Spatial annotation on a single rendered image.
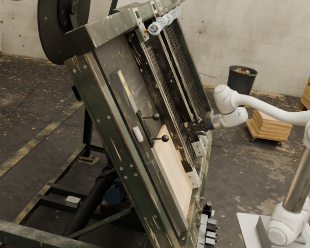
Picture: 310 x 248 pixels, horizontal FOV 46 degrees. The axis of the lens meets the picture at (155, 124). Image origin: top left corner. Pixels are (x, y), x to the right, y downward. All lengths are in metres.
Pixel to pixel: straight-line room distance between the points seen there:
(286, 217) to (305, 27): 6.00
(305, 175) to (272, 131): 3.46
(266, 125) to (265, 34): 2.67
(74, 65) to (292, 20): 6.41
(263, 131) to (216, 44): 2.60
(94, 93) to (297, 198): 1.16
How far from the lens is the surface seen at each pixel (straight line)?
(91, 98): 1.55
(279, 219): 2.09
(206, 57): 7.43
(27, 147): 2.92
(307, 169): 1.95
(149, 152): 1.86
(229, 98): 2.10
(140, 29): 2.10
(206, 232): 2.34
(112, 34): 1.69
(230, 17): 7.34
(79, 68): 1.53
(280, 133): 5.47
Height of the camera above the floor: 2.24
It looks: 25 degrees down
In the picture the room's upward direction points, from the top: 9 degrees clockwise
